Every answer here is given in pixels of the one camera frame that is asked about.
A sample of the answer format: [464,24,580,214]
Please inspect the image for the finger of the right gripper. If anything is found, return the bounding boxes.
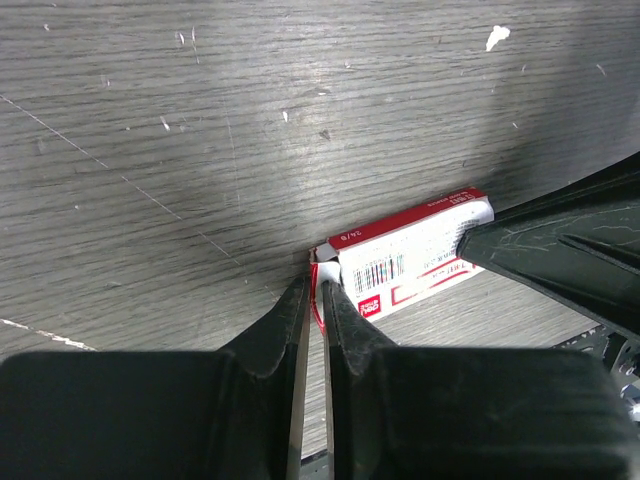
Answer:
[457,154,639,341]

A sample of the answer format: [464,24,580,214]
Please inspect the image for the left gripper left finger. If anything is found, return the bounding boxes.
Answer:
[1,277,311,479]

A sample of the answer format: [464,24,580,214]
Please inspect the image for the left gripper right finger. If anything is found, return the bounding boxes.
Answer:
[322,281,635,479]

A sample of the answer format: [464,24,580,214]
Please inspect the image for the red white staples box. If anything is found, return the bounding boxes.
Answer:
[310,187,494,330]

